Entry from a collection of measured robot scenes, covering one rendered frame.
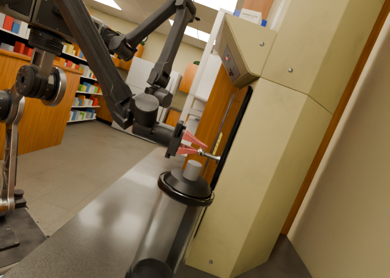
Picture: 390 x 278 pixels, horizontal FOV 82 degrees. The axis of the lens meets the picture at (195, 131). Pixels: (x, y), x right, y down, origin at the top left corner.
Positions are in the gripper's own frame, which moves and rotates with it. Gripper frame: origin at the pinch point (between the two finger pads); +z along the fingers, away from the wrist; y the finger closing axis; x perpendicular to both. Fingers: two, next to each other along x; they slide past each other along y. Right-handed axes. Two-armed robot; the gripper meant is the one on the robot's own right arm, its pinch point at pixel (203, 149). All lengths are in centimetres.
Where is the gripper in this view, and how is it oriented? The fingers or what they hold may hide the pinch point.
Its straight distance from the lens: 62.1
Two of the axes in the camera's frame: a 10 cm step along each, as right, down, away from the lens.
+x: 0.3, -1.1, 9.9
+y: 3.5, -9.3, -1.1
